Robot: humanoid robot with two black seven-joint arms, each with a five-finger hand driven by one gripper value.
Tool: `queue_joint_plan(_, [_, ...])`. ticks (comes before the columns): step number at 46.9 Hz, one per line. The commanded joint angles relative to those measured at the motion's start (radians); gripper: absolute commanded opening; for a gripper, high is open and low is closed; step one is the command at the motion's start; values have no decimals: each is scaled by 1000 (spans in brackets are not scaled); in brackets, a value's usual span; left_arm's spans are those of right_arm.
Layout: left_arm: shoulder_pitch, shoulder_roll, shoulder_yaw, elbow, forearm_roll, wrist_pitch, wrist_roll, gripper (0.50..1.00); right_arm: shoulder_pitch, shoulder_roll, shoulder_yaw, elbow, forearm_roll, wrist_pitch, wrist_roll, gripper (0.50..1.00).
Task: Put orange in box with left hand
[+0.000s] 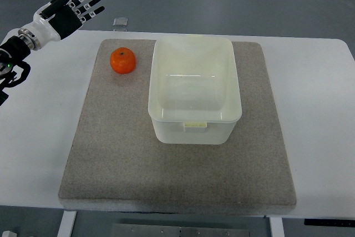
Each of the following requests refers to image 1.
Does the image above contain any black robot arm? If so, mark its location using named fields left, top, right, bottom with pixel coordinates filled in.
left=1, top=35, right=31, bottom=105

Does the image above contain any small white block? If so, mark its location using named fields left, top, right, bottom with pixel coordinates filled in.
left=1, top=230, right=17, bottom=237

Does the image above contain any white table leg right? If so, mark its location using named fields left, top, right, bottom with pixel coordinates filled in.
left=269, top=217, right=285, bottom=237

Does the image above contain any orange fruit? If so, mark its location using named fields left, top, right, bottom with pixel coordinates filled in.
left=110, top=47, right=136, bottom=74

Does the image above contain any small clear plastic piece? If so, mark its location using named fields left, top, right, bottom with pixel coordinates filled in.
left=113, top=17, right=128, bottom=28

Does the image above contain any black bar under table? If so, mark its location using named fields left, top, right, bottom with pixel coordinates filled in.
left=304, top=219, right=355, bottom=228

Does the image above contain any white table leg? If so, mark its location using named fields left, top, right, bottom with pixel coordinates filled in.
left=57, top=211, right=77, bottom=237
left=269, top=217, right=285, bottom=237

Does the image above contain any grey felt mat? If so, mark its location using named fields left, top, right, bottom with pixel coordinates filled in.
left=58, top=39, right=296, bottom=214

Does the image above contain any white plastic box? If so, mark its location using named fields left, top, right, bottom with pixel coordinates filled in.
left=148, top=35, right=242, bottom=145

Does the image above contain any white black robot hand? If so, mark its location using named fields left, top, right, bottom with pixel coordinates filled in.
left=18, top=0, right=105, bottom=51

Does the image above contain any white table leg left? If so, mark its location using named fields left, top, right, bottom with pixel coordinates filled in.
left=57, top=211, right=77, bottom=237

